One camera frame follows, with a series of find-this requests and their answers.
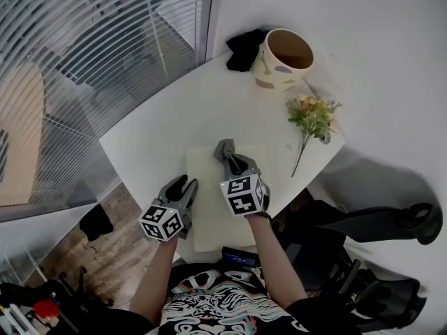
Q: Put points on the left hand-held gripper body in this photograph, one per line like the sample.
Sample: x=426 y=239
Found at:
x=160 y=222

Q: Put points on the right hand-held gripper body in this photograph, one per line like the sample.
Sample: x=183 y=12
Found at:
x=242 y=195

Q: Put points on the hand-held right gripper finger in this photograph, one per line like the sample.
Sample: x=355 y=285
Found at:
x=249 y=166
x=228 y=171

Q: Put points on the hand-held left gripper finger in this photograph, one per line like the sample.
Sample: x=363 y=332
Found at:
x=166 y=192
x=191 y=197

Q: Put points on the grey knitted cloth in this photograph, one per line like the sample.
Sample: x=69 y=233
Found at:
x=223 y=150

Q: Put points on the person's right forearm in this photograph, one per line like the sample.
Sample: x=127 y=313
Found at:
x=276 y=267

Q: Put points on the person's left forearm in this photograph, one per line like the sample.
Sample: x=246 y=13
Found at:
x=153 y=281

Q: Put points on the black cloth on floor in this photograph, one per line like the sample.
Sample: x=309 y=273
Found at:
x=96 y=222

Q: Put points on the black device with blue screen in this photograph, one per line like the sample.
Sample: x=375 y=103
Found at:
x=241 y=257

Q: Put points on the artificial flower bouquet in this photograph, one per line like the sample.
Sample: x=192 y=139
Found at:
x=312 y=115

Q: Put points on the cream patterned pot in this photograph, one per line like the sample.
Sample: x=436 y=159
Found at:
x=269 y=75

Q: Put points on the black printed T-shirt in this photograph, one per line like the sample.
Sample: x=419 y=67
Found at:
x=223 y=309

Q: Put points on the black fabric bundle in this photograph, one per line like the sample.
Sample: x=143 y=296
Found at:
x=244 y=51

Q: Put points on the black office chair with headrest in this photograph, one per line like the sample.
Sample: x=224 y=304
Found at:
x=366 y=218

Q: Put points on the red object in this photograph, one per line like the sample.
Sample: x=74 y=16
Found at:
x=45 y=309

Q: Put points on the white window blinds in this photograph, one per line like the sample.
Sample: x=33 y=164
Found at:
x=87 y=65

